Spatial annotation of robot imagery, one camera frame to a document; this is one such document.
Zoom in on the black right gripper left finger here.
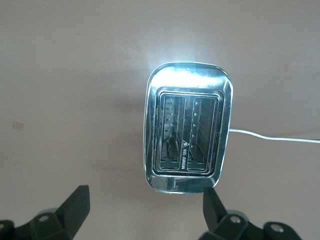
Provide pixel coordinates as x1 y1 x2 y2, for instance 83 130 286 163
0 184 90 240

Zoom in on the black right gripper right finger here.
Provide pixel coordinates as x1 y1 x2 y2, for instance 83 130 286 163
201 186 300 240

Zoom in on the chrome two-slot toaster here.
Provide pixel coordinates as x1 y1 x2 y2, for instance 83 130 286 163
142 62 235 195

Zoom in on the white toaster power cord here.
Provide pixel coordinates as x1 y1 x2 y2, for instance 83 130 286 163
228 127 320 145

